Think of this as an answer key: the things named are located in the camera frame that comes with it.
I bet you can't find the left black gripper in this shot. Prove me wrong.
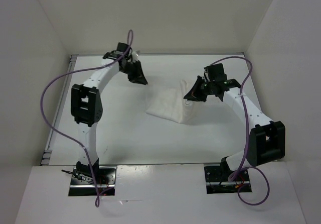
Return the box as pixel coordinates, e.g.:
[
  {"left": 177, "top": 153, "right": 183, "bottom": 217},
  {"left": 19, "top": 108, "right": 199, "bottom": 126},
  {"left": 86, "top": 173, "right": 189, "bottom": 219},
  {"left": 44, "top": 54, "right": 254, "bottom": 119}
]
[{"left": 120, "top": 60, "right": 148, "bottom": 86}]

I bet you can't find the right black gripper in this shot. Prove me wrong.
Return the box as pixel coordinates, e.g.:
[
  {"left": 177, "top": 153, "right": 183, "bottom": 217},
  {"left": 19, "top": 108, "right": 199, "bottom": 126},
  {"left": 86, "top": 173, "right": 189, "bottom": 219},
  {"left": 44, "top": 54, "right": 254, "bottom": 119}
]
[{"left": 184, "top": 75, "right": 215, "bottom": 102}]

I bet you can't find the white fabric skirt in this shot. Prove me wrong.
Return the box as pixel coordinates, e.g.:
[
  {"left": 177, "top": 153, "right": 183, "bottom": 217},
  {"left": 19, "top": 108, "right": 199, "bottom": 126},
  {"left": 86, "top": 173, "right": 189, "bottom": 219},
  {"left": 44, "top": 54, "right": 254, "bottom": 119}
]
[{"left": 145, "top": 80, "right": 200, "bottom": 124}]

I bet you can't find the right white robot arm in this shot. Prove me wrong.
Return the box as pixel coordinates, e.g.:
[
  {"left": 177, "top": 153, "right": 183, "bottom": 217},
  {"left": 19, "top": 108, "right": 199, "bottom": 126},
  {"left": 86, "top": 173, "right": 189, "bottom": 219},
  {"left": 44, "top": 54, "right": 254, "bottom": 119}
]
[{"left": 184, "top": 63, "right": 285, "bottom": 181}]

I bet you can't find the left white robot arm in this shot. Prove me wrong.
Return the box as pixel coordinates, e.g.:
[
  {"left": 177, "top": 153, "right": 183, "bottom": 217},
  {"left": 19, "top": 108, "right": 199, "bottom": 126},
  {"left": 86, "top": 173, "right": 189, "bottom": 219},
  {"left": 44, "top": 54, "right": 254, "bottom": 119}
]
[{"left": 71, "top": 43, "right": 148, "bottom": 184}]

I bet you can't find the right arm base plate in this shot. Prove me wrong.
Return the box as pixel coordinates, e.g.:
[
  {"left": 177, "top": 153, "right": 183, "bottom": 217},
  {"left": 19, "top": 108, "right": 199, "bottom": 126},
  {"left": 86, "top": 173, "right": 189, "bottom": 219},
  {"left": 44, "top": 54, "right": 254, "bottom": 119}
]
[{"left": 204, "top": 163, "right": 252, "bottom": 194}]

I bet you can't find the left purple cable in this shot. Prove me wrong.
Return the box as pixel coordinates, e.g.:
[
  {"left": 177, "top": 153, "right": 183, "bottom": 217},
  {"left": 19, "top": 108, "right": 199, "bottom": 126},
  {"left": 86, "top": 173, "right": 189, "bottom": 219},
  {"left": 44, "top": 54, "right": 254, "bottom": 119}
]
[{"left": 40, "top": 29, "right": 134, "bottom": 208}]

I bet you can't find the aluminium table edge rail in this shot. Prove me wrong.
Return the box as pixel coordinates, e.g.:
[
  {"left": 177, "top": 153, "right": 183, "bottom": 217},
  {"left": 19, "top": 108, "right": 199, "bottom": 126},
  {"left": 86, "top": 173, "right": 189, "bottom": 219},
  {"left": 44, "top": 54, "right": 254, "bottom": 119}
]
[{"left": 40, "top": 55, "right": 78, "bottom": 166}]

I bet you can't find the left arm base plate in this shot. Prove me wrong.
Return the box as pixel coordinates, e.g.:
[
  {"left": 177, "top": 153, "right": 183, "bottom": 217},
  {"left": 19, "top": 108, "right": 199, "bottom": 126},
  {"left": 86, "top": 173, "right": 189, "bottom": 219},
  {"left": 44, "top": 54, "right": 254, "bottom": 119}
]
[{"left": 68, "top": 166, "right": 117, "bottom": 197}]

